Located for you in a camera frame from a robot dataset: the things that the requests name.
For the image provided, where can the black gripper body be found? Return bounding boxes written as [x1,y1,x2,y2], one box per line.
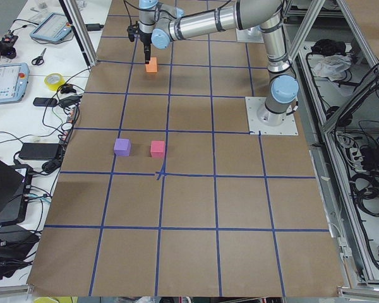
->
[139,21,152,47]

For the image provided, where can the orange foam cube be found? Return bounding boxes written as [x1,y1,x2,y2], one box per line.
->
[145,57,158,73]

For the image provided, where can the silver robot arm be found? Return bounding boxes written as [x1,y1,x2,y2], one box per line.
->
[128,1,299,127]

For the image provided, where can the far blue teach pendant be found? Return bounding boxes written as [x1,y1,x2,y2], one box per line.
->
[30,13,72,44]

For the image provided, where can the blue teach pendant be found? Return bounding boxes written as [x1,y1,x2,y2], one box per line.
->
[0,62,30,104]
[30,13,72,44]

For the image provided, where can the pink foam cube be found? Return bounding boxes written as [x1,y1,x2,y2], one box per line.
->
[150,140,165,158]

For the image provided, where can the yellow tape roll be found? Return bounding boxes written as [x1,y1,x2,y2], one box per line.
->
[44,73,66,92]

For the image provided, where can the purple foam cube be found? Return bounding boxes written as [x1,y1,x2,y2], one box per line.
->
[114,138,131,157]

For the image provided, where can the black remote control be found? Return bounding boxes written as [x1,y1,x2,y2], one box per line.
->
[33,97,58,107]

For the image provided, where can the brown paper table cover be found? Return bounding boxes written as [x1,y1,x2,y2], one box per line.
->
[28,1,344,297]

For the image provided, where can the near blue teach pendant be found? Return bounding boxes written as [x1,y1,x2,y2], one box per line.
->
[0,62,30,104]

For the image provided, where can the black power adapter brick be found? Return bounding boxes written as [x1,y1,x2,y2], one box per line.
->
[18,143,59,160]

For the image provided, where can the white crumpled cloth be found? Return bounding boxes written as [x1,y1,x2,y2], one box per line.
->
[312,54,352,81]

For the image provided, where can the black laptop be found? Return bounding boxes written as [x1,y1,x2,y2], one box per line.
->
[0,160,32,226]

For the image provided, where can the aluminium frame post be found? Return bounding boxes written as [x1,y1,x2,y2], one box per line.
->
[59,0,97,68]

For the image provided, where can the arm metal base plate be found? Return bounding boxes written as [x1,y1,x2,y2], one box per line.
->
[245,97,299,136]
[236,26,263,44]

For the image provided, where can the black handled scissors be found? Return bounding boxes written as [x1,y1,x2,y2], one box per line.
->
[31,48,47,66]

